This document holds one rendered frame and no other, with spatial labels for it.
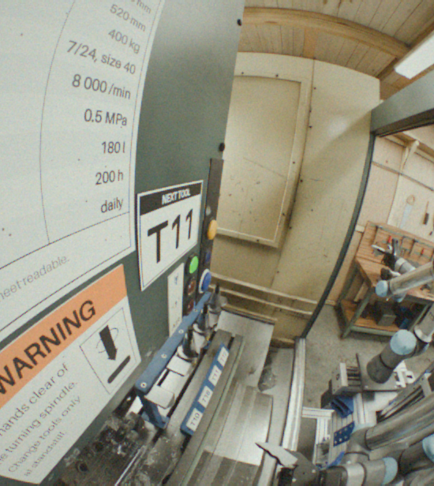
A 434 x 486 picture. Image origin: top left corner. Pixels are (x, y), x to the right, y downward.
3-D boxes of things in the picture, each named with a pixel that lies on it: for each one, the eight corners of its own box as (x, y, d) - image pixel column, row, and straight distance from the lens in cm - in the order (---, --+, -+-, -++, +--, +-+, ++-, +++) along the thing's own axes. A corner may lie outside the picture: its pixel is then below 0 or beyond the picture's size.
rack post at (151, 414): (170, 419, 86) (165, 390, 58) (164, 429, 85) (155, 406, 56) (147, 407, 88) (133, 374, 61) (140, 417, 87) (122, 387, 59)
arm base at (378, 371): (385, 360, 121) (396, 347, 116) (391, 383, 114) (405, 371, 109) (364, 357, 112) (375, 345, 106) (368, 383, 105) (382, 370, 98)
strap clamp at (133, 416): (144, 422, 86) (137, 411, 72) (127, 448, 85) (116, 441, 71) (137, 417, 87) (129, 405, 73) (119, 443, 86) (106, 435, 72)
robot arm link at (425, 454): (423, 448, 99) (452, 431, 91) (417, 481, 94) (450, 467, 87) (403, 443, 90) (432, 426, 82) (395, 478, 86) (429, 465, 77)
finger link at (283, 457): (248, 446, 50) (276, 472, 51) (256, 441, 44) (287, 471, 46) (259, 438, 51) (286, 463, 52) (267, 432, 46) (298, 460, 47)
